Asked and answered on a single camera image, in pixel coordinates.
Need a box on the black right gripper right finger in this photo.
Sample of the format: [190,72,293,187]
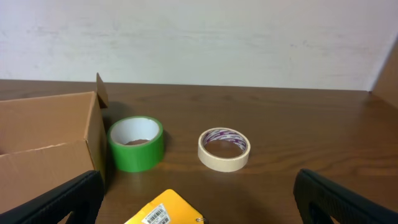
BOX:
[293,169,397,224]

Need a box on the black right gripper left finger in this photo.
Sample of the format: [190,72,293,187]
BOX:
[1,170,104,224]

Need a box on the green tape roll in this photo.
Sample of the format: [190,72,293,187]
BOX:
[108,116,164,172]

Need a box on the yellow notepad with barcode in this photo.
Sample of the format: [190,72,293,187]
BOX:
[125,189,209,224]

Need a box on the beige masking tape roll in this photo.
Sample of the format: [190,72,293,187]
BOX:
[198,127,251,172]

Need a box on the brown cardboard box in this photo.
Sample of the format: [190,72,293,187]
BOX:
[1,77,109,212]

